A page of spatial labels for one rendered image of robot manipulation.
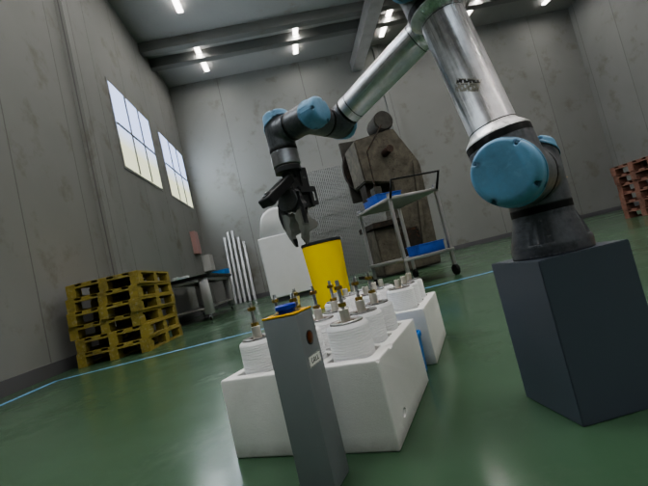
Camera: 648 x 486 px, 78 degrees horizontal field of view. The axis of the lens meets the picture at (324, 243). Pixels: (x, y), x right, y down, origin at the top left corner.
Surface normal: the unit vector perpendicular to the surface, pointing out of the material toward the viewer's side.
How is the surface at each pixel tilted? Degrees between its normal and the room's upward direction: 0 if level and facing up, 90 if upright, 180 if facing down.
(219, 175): 90
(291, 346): 90
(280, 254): 90
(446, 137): 90
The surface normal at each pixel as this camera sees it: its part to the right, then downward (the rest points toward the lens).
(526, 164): -0.58, 0.22
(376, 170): 0.19, -0.11
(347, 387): -0.38, 0.04
